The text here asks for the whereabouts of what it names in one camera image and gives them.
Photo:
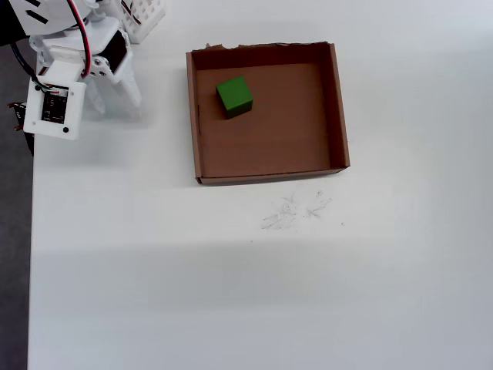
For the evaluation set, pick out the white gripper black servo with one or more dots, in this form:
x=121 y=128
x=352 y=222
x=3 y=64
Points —
x=101 y=68

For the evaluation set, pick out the green cube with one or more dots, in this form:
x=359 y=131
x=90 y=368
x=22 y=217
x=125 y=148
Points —
x=234 y=96

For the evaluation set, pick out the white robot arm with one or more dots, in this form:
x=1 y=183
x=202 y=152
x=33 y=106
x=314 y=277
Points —
x=46 y=15

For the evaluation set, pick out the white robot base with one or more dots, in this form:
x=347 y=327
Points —
x=144 y=17

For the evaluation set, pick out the brown cardboard box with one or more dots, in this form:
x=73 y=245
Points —
x=277 y=138

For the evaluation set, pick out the motor controller board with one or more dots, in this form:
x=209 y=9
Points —
x=17 y=115

